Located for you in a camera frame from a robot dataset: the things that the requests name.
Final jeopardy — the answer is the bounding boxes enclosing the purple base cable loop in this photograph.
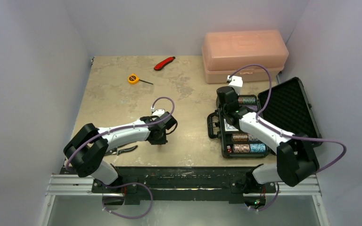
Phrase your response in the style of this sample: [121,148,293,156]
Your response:
[101,182,154,219]

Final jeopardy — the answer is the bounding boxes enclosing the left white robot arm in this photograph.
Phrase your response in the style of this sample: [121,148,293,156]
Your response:
[63,110,178,193]

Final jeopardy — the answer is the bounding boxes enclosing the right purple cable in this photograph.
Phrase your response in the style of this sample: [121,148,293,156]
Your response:
[228,64,347,174]

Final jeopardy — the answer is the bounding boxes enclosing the light blue chip stack upper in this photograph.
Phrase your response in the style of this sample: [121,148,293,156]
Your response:
[248,134,259,142]

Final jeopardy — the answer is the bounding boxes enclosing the brown chip stack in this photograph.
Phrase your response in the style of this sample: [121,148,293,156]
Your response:
[232,144,250,153]
[231,133,249,142]

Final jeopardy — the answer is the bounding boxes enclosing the light blue chip stack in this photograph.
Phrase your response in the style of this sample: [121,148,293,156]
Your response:
[248,134,259,142]
[249,143,267,153]

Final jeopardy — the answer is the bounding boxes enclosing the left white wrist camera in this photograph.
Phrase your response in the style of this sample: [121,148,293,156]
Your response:
[151,107,165,117]

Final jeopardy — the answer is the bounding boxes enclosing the black table front rail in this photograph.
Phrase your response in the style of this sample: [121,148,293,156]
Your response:
[91,167,276,205]

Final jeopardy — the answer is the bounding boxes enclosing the black poker set case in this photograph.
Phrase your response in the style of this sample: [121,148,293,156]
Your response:
[207,77,321,159]

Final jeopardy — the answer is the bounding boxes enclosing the purple chip stack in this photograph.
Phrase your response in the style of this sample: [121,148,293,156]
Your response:
[246,105,258,112]

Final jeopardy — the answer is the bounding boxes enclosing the light blue chip stack lower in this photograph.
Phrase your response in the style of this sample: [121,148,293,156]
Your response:
[249,143,267,153]

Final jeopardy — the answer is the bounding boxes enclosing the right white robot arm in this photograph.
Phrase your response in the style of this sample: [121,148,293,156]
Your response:
[216,86,320,192]

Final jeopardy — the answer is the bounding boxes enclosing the pink plastic storage box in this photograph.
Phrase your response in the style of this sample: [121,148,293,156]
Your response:
[202,30,289,83]

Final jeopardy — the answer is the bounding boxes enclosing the black grey pliers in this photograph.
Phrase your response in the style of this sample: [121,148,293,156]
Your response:
[105,145,138,156]

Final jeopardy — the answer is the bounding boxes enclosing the yellow tape measure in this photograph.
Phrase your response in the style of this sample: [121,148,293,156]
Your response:
[127,73,153,85]

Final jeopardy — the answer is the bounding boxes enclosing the brown chip stack lower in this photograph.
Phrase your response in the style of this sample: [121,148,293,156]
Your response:
[232,144,250,153]

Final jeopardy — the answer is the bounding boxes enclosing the blue card deck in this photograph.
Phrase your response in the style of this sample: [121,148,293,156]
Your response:
[224,121,238,132]

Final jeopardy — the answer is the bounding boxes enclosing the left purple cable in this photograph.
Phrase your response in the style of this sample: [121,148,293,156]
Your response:
[65,97,175,170]

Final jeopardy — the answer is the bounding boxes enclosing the blue yellow chip stack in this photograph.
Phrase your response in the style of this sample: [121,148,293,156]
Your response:
[238,97,256,105]

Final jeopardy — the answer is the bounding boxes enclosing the red utility knife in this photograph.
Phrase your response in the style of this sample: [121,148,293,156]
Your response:
[154,56,176,71]

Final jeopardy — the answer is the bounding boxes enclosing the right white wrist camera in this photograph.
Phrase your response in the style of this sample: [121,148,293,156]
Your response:
[227,75,243,95]

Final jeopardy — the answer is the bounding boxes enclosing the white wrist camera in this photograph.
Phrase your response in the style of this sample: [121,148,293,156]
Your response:
[227,75,243,95]
[151,107,165,117]

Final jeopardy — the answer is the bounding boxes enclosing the brown chip stack upper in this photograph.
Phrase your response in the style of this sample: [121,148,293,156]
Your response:
[231,133,249,142]

